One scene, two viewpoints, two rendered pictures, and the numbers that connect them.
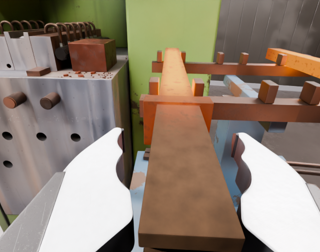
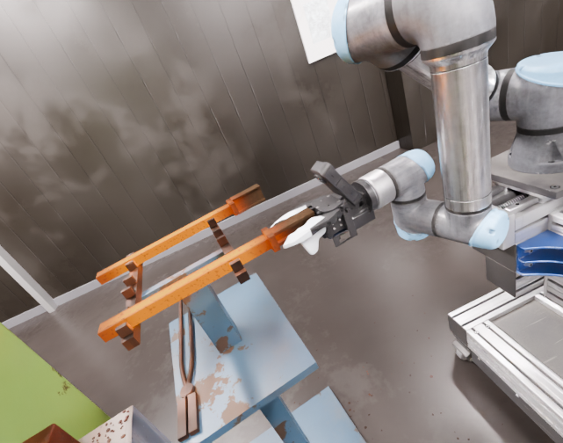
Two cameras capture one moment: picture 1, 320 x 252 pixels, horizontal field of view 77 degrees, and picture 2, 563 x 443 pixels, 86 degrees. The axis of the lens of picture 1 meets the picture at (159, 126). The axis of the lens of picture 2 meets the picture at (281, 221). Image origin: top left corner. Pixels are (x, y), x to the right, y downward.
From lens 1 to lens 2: 0.57 m
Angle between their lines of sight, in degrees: 89
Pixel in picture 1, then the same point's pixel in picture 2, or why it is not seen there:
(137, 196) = (255, 394)
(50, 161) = not seen: outside the picture
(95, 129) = not seen: outside the picture
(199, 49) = (20, 359)
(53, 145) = not seen: outside the picture
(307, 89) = (218, 232)
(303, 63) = (153, 250)
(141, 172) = (222, 416)
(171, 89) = (251, 245)
